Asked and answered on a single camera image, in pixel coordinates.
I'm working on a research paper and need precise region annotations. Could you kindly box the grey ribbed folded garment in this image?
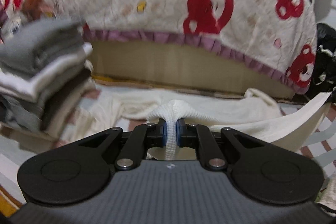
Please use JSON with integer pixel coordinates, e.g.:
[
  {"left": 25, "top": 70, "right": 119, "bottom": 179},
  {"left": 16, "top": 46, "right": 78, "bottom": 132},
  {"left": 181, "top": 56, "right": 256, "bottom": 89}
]
[{"left": 1, "top": 94, "right": 47, "bottom": 132}]

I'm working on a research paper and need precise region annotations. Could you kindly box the white waffle garment green trim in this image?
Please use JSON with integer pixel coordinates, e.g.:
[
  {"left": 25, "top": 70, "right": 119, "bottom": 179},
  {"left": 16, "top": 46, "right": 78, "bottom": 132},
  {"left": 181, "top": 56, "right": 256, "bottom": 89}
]
[{"left": 74, "top": 88, "right": 331, "bottom": 160}]

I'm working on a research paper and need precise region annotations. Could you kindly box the striped pastel floor rug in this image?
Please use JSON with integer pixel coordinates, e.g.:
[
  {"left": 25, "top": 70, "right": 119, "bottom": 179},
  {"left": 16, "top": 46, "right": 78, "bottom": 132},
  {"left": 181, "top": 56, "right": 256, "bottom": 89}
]
[{"left": 1, "top": 84, "right": 331, "bottom": 202}]

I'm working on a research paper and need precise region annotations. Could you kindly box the grey plush bunny toy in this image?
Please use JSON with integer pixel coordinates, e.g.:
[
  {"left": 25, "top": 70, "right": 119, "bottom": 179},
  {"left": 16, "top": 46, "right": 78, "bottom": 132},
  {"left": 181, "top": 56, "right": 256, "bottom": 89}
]
[{"left": 1, "top": 11, "right": 29, "bottom": 41}]

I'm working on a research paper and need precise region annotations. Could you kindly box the grey folded garment top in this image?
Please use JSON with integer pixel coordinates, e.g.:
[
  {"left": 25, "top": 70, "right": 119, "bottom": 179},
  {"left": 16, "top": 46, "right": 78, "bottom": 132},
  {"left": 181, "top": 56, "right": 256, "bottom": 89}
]
[{"left": 1, "top": 18, "right": 84, "bottom": 76}]

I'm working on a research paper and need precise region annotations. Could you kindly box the quilted bear bedspread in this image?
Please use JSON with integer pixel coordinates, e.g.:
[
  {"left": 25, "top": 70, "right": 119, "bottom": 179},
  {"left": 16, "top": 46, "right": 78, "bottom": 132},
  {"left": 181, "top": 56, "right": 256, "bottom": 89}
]
[{"left": 1, "top": 0, "right": 317, "bottom": 94}]

